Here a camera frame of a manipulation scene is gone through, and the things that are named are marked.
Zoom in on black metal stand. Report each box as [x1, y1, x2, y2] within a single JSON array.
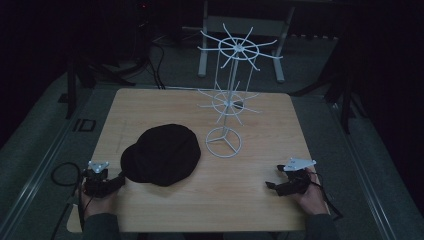
[[289, 63, 368, 135]]

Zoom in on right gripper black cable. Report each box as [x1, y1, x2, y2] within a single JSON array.
[[311, 171, 344, 222]]

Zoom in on black cap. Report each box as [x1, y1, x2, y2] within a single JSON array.
[[120, 123, 202, 187]]

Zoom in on black floor bracket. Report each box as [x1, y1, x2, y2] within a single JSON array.
[[72, 118, 98, 133]]

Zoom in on white wire display rack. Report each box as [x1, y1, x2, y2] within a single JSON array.
[[197, 22, 284, 159]]

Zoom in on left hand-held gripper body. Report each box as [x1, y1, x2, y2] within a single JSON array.
[[81, 160, 120, 198]]

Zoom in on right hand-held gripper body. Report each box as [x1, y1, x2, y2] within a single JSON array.
[[275, 157, 317, 197]]

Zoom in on black floor cable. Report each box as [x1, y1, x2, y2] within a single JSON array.
[[150, 34, 167, 90]]

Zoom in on black tripod stand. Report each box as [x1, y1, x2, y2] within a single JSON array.
[[76, 0, 161, 88]]

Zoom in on person's left hand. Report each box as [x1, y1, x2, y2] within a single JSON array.
[[77, 186, 118, 221]]

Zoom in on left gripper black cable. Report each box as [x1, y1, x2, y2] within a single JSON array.
[[50, 161, 88, 240]]

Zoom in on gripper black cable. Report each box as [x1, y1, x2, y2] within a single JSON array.
[[311, 171, 344, 222], [50, 161, 88, 240]]

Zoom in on person's right hand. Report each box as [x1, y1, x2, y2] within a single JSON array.
[[293, 167, 330, 216]]

